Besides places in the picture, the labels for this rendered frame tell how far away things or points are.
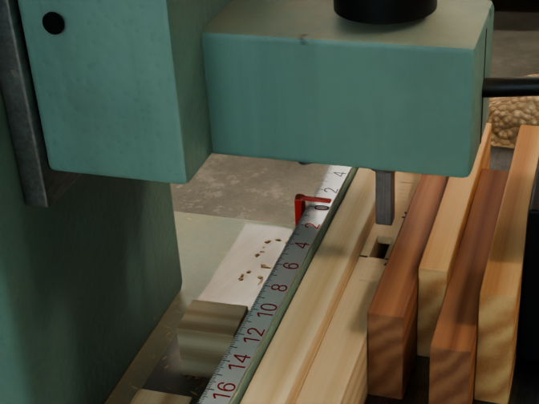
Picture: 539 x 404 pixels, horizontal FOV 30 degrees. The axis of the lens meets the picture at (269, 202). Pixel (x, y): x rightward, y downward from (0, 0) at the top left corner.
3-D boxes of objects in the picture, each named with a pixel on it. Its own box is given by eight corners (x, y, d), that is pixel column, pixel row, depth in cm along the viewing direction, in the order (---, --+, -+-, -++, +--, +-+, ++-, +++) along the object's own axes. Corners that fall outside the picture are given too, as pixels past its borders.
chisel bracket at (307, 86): (469, 208, 50) (477, 47, 46) (207, 179, 54) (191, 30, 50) (488, 142, 56) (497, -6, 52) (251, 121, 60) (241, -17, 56)
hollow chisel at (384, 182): (391, 226, 56) (391, 145, 53) (375, 224, 56) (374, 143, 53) (395, 217, 56) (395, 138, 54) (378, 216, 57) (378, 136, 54)
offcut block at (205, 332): (252, 351, 71) (248, 305, 69) (237, 382, 68) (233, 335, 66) (198, 344, 72) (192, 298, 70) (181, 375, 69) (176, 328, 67)
